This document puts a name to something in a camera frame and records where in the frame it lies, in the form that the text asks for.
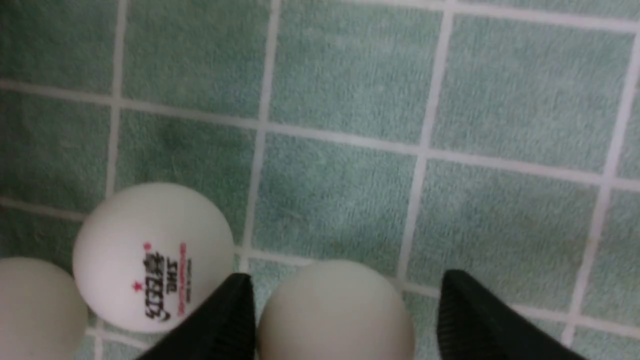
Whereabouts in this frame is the white ping-pong ball with logo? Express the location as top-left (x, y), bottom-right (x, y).
top-left (72, 182), bottom-right (234, 333)
top-left (0, 257), bottom-right (89, 360)

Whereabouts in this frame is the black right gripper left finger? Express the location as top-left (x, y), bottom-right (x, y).
top-left (139, 272), bottom-right (257, 360)

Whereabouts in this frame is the green checkered table cloth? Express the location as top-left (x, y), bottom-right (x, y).
top-left (0, 0), bottom-right (639, 360)

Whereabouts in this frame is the plain white ping-pong ball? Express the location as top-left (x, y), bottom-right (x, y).
top-left (257, 260), bottom-right (416, 360)

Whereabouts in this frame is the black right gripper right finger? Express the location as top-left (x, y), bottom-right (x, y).
top-left (437, 269), bottom-right (583, 360)

